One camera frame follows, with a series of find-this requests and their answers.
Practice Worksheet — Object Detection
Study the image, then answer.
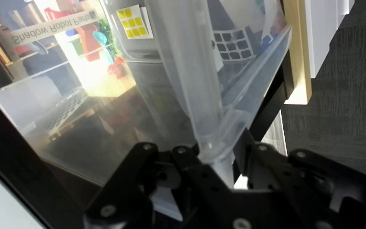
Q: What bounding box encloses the wooden base board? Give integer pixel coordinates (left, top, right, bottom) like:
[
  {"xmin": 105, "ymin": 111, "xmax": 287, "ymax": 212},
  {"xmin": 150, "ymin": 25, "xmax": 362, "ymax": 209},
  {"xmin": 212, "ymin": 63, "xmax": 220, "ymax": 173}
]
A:
[{"xmin": 282, "ymin": 0, "xmax": 314, "ymax": 105}]

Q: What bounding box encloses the clear plastic storage box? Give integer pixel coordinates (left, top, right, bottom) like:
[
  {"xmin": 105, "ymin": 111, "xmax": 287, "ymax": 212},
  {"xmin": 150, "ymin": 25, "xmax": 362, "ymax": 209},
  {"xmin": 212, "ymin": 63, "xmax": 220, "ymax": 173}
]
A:
[{"xmin": 0, "ymin": 0, "xmax": 295, "ymax": 221}]

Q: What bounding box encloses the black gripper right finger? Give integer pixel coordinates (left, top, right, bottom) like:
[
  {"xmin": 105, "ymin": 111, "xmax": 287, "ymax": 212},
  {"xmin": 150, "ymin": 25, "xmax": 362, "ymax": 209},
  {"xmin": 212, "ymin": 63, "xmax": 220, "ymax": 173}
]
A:
[{"xmin": 238, "ymin": 142, "xmax": 366, "ymax": 229}]

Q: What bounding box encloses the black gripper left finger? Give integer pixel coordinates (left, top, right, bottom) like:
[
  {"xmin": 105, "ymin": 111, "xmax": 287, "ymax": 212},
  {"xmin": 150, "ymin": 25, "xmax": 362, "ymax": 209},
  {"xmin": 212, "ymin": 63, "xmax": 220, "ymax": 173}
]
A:
[{"xmin": 83, "ymin": 141, "xmax": 244, "ymax": 229}]

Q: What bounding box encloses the red plastic toy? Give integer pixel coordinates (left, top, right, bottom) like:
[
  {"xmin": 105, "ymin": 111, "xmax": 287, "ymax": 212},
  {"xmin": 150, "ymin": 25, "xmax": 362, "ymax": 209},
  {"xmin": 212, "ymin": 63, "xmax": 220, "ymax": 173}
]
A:
[{"xmin": 42, "ymin": 5, "xmax": 104, "ymax": 64}]

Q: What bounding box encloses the white grey puzzle cube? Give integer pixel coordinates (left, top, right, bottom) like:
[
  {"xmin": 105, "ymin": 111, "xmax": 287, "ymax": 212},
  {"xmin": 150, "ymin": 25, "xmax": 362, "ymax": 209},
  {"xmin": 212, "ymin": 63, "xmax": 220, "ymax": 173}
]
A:
[{"xmin": 210, "ymin": 28, "xmax": 257, "ymax": 61}]

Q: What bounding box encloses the white platform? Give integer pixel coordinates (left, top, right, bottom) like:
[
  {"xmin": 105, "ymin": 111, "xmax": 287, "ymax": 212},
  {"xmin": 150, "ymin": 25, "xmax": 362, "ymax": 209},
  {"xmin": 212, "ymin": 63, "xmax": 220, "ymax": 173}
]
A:
[{"xmin": 304, "ymin": 0, "xmax": 356, "ymax": 80}]

